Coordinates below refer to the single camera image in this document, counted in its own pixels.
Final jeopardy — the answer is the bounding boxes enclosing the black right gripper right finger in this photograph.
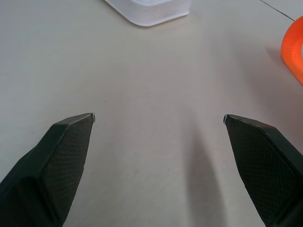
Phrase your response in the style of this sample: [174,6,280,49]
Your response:
[223,114,303,227]

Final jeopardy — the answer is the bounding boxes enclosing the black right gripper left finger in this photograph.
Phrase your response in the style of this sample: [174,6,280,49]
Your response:
[0,113,96,227]

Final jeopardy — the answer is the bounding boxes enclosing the orange plastic object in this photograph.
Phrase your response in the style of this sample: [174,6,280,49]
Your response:
[280,15,303,86]

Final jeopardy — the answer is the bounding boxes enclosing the white plastic box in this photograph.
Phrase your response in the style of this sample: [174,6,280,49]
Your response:
[103,0,191,26]

